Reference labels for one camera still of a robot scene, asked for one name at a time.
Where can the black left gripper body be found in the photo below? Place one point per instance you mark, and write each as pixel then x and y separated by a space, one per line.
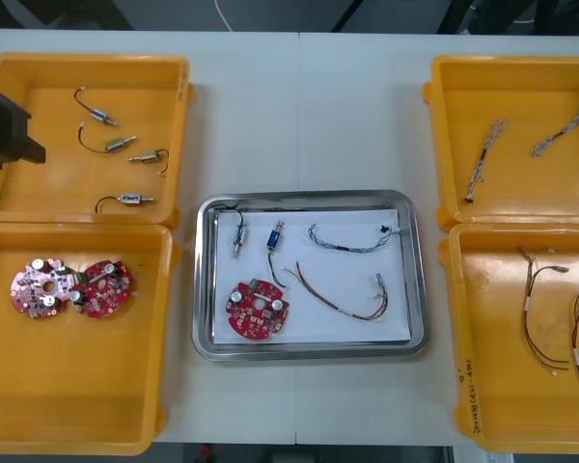
pixel 2 130

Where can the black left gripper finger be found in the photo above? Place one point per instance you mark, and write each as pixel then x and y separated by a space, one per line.
pixel 34 153

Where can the metal solenoid blue label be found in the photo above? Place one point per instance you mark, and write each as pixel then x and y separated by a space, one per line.
pixel 130 198
pixel 273 238
pixel 99 116
pixel 240 235

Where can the small metal solenoid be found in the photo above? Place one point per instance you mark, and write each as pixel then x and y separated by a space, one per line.
pixel 116 143
pixel 145 156

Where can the round red circuit board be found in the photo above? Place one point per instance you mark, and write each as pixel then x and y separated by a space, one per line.
pixel 256 313
pixel 103 294
pixel 34 289

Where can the white paper sheet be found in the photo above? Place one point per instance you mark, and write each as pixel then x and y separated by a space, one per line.
pixel 328 284

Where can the steel tray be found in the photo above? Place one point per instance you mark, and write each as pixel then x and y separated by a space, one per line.
pixel 313 352

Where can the yellow-orange plastic bin with handwriting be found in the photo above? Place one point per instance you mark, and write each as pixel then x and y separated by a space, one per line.
pixel 502 386

